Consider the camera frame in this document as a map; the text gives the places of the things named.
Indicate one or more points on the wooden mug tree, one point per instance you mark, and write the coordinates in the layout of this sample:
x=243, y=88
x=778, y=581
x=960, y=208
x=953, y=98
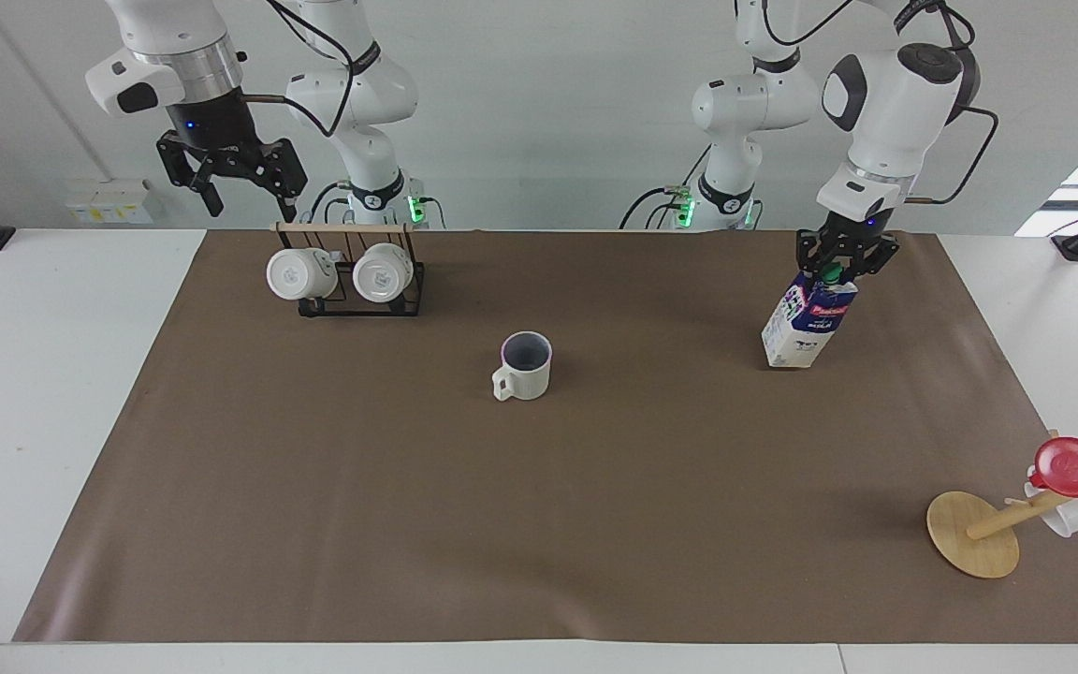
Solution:
x=974, y=534

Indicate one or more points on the white and blue milk carton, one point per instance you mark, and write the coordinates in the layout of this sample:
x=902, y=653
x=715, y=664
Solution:
x=806, y=323

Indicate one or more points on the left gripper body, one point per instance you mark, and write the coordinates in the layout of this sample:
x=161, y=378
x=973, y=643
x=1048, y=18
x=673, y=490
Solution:
x=855, y=232

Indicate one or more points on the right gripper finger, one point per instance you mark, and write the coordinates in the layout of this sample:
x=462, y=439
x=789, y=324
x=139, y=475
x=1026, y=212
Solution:
x=279, y=167
x=185, y=168

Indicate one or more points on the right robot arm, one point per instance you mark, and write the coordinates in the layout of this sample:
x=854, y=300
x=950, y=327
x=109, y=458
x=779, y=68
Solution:
x=361, y=94

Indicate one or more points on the white wall socket box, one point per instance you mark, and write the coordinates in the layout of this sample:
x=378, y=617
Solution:
x=109, y=201

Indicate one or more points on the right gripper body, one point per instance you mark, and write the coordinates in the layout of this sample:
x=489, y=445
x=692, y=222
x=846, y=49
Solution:
x=211, y=122

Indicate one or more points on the white ribbed mug grey inside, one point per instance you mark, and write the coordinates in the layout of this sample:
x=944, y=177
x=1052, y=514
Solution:
x=530, y=376

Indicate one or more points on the white cup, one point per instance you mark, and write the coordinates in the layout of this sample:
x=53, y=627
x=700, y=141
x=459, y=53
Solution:
x=1068, y=518

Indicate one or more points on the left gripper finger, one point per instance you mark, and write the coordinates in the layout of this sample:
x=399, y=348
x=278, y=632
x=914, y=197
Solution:
x=813, y=253
x=881, y=256

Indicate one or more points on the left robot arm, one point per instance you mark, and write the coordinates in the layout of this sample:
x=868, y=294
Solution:
x=885, y=103

